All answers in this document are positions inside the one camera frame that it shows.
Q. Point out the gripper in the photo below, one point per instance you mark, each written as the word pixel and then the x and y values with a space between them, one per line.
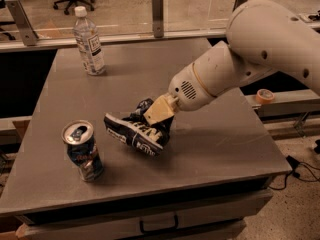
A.
pixel 189 91

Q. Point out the blue Kettle chip bag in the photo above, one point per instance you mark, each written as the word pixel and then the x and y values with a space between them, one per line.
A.
pixel 135 131

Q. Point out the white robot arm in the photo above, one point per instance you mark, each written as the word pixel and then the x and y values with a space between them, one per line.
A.
pixel 263 37

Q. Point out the crushed Red Bull can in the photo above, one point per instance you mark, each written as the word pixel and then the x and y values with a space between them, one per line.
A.
pixel 82 149

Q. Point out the orange tape roll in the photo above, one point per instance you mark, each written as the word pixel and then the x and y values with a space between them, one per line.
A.
pixel 264 96

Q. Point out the clear plastic water bottle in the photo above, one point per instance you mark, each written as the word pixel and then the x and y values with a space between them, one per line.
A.
pixel 87 39

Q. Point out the grey cabinet drawer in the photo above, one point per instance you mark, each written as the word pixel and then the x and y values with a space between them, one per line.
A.
pixel 218 218

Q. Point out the middle metal rail bracket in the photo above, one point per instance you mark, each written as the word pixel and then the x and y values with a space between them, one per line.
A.
pixel 157 18

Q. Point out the black drawer handle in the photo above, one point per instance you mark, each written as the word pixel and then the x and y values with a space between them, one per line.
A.
pixel 151 227

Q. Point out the left metal rail bracket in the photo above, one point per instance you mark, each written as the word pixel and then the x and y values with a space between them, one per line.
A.
pixel 27 33

